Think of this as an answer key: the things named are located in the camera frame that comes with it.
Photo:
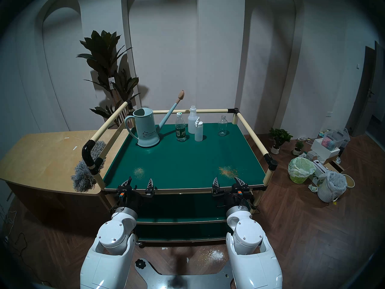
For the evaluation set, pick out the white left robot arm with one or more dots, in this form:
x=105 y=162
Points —
x=114 y=234

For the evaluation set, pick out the white plastic bottle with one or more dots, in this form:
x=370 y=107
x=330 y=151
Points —
x=192 y=119

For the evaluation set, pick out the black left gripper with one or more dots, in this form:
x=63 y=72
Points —
x=132 y=198

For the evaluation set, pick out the white trash bag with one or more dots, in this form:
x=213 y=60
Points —
x=332 y=186

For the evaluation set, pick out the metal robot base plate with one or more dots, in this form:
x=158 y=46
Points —
x=186 y=281

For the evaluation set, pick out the green three-tier shelf cart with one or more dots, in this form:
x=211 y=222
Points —
x=186 y=159

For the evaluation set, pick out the green label water bottle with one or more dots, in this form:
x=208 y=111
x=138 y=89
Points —
x=180 y=128

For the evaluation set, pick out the white pump bottle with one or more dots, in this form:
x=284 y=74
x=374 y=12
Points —
x=198 y=133

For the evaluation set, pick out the bushy small potted plant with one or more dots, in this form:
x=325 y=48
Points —
x=280 y=137

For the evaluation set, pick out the crumb pile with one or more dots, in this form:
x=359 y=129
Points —
x=228 y=172
x=139 y=172

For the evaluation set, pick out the clear plastic storage box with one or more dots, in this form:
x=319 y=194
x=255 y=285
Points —
x=335 y=139

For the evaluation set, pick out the grey fluffy duster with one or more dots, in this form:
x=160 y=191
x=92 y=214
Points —
x=82 y=177

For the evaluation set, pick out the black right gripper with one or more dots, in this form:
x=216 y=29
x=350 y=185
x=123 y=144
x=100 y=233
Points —
x=236 y=196

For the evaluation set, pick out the white carton box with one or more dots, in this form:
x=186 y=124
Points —
x=318 y=169

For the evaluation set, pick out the white powder spill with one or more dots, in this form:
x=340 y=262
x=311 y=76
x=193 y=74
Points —
x=216 y=255

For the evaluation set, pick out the clear empty bottle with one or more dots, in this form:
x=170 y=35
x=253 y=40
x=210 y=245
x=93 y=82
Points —
x=223 y=127

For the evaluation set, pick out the dark door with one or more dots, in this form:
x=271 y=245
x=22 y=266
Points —
x=365 y=89

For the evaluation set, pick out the yellow bucket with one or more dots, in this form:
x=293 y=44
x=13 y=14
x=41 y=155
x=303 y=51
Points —
x=349 y=180

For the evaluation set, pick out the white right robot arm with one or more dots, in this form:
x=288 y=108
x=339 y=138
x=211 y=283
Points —
x=249 y=237

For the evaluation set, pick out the light blue watering can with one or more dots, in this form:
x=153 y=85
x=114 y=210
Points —
x=146 y=128

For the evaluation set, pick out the tall dark leafy plant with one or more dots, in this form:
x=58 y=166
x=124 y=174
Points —
x=103 y=56

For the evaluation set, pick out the tiny potted plant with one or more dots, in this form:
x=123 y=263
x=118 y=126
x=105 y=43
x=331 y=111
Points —
x=298 y=147

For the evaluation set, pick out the light wooden table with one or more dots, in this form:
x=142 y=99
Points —
x=45 y=159

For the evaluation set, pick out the green-lined waste bin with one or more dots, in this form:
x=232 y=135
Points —
x=300 y=169

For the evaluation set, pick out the black base knob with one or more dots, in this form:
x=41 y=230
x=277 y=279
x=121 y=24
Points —
x=140 y=264

